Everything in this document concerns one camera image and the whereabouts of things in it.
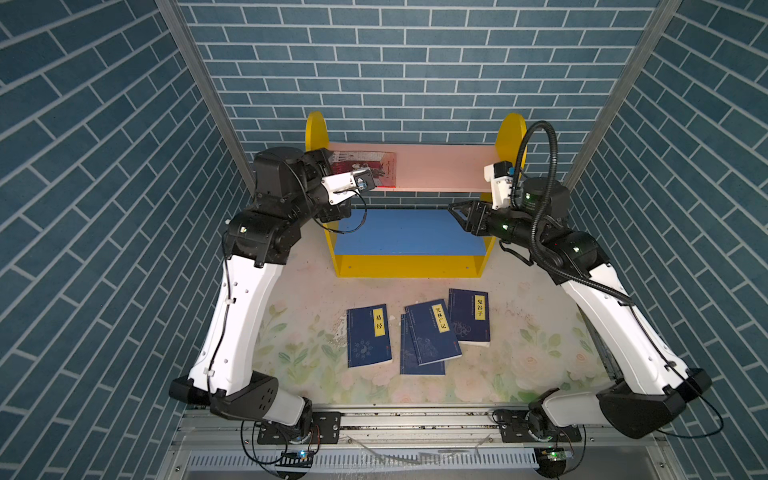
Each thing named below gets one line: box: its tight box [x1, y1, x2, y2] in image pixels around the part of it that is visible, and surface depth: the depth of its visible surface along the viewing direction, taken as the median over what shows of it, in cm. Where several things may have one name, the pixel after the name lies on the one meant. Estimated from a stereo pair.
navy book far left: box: [346, 304, 393, 368], surface depth 90 cm
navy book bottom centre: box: [400, 313, 445, 375], surface depth 86 cm
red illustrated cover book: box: [328, 151, 397, 188], surface depth 79 cm
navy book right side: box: [448, 288, 490, 347], surface depth 95 cm
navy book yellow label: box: [404, 298, 463, 366], surface depth 90 cm
